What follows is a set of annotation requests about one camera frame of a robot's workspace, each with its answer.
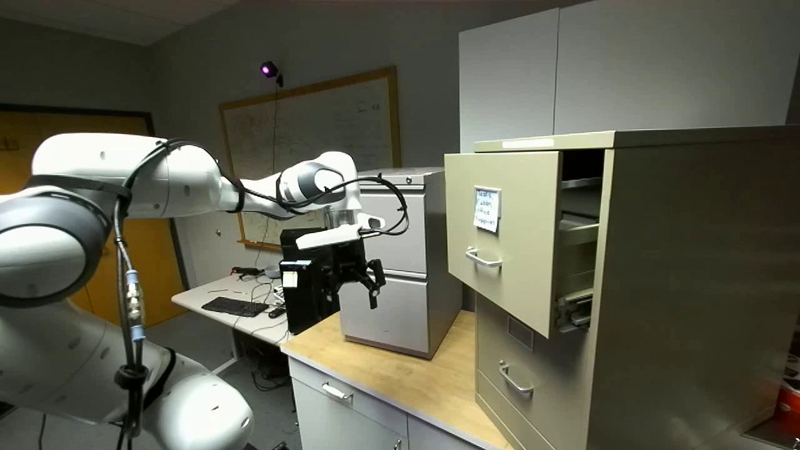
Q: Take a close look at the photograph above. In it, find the purple lit camera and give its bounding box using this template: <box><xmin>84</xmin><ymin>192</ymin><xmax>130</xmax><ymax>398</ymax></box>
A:
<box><xmin>260</xmin><ymin>60</ymin><xmax>285</xmax><ymax>88</ymax></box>

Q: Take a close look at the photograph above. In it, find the white wall cabinet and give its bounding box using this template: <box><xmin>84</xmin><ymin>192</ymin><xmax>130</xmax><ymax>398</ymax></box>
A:
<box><xmin>459</xmin><ymin>0</ymin><xmax>800</xmax><ymax>150</ymax></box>

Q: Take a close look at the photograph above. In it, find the beige bottom drawer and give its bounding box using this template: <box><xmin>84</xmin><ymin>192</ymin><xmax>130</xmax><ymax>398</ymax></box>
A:
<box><xmin>474</xmin><ymin>300</ymin><xmax>590</xmax><ymax>450</ymax></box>

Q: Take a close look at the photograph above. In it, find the white drawer label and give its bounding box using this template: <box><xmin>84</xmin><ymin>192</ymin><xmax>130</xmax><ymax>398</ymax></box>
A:
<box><xmin>473</xmin><ymin>187</ymin><xmax>502</xmax><ymax>232</ymax></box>

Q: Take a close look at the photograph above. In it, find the wood framed whiteboard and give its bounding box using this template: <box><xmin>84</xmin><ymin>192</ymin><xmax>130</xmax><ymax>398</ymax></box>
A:
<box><xmin>218</xmin><ymin>65</ymin><xmax>403</xmax><ymax>255</ymax></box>

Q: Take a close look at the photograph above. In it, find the black computer tower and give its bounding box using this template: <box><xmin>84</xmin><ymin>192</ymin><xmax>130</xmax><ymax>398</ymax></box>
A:
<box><xmin>279</xmin><ymin>227</ymin><xmax>338</xmax><ymax>335</ymax></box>

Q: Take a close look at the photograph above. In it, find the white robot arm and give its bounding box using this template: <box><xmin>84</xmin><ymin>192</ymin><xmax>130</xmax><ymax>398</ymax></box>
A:
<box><xmin>0</xmin><ymin>132</ymin><xmax>385</xmax><ymax>450</ymax></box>

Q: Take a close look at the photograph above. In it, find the beige filing cabinet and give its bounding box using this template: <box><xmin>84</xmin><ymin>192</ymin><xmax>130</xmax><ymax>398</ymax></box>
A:
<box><xmin>477</xmin><ymin>128</ymin><xmax>800</xmax><ymax>450</ymax></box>

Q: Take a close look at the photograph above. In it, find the grey desk drawer unit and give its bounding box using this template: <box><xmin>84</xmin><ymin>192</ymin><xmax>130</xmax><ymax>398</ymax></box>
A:
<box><xmin>290</xmin><ymin>360</ymin><xmax>477</xmax><ymax>450</ymax></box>

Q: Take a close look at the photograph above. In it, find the yellow wooden door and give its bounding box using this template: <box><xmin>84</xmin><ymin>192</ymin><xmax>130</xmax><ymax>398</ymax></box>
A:
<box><xmin>0</xmin><ymin>107</ymin><xmax>183</xmax><ymax>326</ymax></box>

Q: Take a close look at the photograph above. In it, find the red object at right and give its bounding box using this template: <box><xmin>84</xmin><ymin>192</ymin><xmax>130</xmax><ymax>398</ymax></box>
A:
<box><xmin>775</xmin><ymin>380</ymin><xmax>800</xmax><ymax>438</ymax></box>

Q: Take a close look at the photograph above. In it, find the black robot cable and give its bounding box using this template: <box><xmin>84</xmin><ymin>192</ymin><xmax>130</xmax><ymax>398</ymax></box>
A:
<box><xmin>218</xmin><ymin>162</ymin><xmax>412</xmax><ymax>240</ymax></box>

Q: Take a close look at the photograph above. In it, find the black keyboard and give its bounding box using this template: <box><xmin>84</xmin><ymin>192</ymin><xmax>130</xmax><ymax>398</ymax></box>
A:
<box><xmin>202</xmin><ymin>297</ymin><xmax>267</xmax><ymax>317</ymax></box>

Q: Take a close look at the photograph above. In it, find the grey filing cabinet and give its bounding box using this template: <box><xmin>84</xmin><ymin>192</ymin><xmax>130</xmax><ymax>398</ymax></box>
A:
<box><xmin>339</xmin><ymin>167</ymin><xmax>462</xmax><ymax>357</ymax></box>

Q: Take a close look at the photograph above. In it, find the beige drawer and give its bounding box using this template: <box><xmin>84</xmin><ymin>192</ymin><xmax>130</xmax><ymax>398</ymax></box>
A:
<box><xmin>444</xmin><ymin>150</ymin><xmax>605</xmax><ymax>338</ymax></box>
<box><xmin>474</xmin><ymin>300</ymin><xmax>590</xmax><ymax>450</ymax></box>

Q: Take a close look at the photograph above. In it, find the beige top drawer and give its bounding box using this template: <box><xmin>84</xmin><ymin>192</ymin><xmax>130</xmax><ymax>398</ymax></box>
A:
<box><xmin>444</xmin><ymin>150</ymin><xmax>605</xmax><ymax>338</ymax></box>

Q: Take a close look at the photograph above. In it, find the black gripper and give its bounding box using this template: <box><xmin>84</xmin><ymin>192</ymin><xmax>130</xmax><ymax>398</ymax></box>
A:
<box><xmin>312</xmin><ymin>240</ymin><xmax>385</xmax><ymax>310</ymax></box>

